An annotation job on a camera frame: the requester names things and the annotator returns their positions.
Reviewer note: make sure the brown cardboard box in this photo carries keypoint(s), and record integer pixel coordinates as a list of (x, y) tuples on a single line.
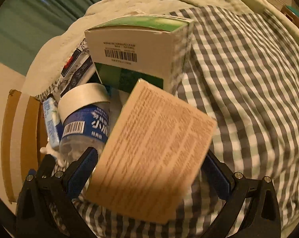
[(10, 141)]

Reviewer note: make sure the white patterned packet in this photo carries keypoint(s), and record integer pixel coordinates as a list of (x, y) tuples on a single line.
[(77, 72)]

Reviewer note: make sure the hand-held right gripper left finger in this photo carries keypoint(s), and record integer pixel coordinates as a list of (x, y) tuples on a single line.
[(82, 174)]

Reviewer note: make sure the grey checkered bed sheet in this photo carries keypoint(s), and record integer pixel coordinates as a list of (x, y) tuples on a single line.
[(238, 91)]

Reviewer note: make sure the green curtain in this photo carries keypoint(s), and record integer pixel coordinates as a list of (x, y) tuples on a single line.
[(40, 12)]

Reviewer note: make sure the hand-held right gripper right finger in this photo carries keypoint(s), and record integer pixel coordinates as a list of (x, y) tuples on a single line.
[(214, 176)]

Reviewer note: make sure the wooden furniture piece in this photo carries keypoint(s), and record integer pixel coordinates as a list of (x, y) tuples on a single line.
[(292, 16)]

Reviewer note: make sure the small blue and white packet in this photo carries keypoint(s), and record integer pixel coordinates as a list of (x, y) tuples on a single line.
[(51, 121)]

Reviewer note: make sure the clear bottle with blue label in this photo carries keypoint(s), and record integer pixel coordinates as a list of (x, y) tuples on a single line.
[(85, 124)]

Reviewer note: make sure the green and white carton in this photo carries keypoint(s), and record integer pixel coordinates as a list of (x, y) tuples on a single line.
[(134, 44)]

